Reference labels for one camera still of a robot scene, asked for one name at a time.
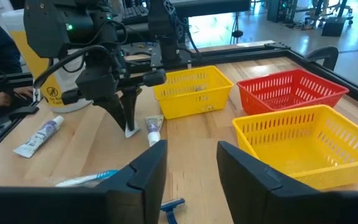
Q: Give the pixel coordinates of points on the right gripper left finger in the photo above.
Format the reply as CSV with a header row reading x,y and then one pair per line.
x,y
120,202

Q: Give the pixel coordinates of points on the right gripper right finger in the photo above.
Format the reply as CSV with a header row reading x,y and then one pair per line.
x,y
259,202

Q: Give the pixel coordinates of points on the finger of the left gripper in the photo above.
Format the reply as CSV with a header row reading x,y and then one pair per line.
x,y
113,107
130,109

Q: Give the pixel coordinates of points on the white toothpaste tube purple print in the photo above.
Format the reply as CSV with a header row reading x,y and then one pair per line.
x,y
132,133
39,137
154,130

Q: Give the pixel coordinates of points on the clear plastic bag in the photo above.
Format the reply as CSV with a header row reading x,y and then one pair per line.
x,y
85,180

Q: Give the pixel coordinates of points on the blue disposable razor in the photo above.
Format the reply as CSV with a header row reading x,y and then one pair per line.
x,y
170,211

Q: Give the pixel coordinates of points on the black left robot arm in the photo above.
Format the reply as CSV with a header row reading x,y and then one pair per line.
x,y
51,28

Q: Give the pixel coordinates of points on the yellow plastic slotted basket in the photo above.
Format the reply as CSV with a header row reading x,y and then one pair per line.
x,y
194,105
291,155

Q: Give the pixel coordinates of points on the silver nail clipper in packet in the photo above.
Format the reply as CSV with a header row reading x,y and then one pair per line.
x,y
197,88

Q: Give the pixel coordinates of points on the white wipes tub yellow label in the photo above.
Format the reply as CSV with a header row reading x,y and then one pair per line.
x,y
33,56

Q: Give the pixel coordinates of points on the black keyboard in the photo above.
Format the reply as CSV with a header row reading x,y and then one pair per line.
x,y
135,14

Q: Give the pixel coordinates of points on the red plastic slotted basket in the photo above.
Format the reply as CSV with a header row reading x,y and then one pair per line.
x,y
259,102

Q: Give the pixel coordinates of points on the black desk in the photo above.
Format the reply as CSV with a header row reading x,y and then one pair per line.
x,y
213,7

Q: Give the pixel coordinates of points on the black computer tower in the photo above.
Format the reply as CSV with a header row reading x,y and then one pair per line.
x,y
280,11

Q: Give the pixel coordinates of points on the black floor box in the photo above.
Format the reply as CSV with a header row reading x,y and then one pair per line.
x,y
332,28

